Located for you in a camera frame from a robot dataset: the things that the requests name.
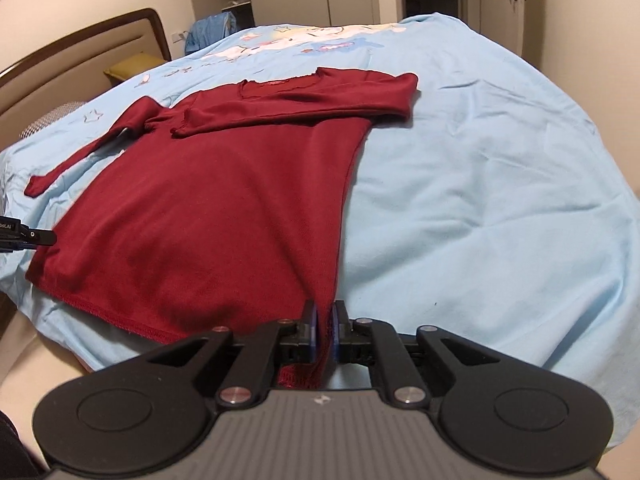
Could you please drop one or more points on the blue cloth bundle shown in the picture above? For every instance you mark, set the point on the blue cloth bundle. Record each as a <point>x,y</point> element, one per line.
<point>207,32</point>

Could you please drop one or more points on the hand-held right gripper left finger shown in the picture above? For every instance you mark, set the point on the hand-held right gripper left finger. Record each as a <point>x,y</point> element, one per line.
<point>311,332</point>

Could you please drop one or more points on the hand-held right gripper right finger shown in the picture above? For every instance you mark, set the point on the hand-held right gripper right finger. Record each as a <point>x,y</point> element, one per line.
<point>335,332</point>

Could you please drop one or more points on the brown padded headboard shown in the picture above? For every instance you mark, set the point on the brown padded headboard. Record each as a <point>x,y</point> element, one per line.
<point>75,45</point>

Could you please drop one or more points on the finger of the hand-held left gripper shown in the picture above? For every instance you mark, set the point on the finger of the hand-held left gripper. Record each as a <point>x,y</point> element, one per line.
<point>39,237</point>

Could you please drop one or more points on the dark cloth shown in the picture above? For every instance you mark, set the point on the dark cloth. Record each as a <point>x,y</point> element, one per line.
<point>12,450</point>

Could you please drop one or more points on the dark red long-sleeve shirt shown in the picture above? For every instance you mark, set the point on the dark red long-sleeve shirt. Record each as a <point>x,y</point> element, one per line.
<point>200,210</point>

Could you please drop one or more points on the white room door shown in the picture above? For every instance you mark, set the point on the white room door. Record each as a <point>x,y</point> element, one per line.
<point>500,20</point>

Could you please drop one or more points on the light blue printed bed sheet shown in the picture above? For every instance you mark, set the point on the light blue printed bed sheet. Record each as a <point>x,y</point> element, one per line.
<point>475,185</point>

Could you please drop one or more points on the yellow pillow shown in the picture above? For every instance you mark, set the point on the yellow pillow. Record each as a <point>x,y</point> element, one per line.
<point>132,67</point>

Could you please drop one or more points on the white wall socket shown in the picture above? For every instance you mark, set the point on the white wall socket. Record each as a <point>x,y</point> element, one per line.
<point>178,37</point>

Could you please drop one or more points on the grey patterned pillow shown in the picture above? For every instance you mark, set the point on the grey patterned pillow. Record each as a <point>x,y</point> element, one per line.
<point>50,119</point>

